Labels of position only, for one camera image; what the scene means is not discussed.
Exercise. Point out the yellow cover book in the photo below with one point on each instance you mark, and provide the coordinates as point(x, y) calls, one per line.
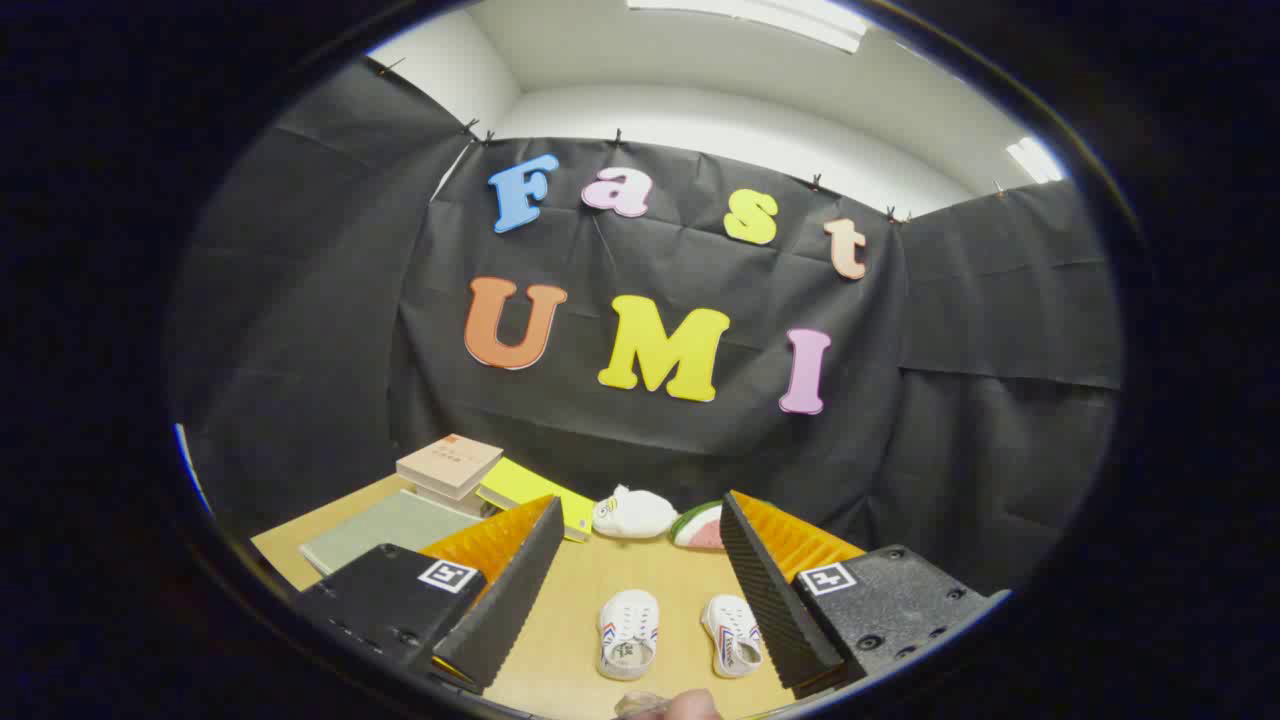
point(520, 485)

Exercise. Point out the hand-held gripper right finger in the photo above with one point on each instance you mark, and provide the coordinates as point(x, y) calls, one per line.
point(765, 610)

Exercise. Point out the white striped canvas shoe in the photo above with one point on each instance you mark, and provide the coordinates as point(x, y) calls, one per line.
point(732, 635)
point(628, 625)

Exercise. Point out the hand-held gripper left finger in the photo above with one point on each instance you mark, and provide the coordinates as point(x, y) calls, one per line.
point(505, 610)

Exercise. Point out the grey fabric storage box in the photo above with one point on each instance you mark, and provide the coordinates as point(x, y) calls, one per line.
point(390, 530)

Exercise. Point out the white plush toy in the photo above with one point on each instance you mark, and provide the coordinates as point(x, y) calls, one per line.
point(635, 515)

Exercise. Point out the cream book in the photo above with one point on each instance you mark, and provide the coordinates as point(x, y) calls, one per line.
point(455, 500)

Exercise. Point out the ceiling light panel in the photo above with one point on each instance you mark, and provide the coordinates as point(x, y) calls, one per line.
point(1035, 160)

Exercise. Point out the tan cover book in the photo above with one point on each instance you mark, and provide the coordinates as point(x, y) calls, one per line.
point(450, 462)

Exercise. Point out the watermelon slice plush toy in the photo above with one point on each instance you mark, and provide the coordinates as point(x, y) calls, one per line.
point(700, 530)

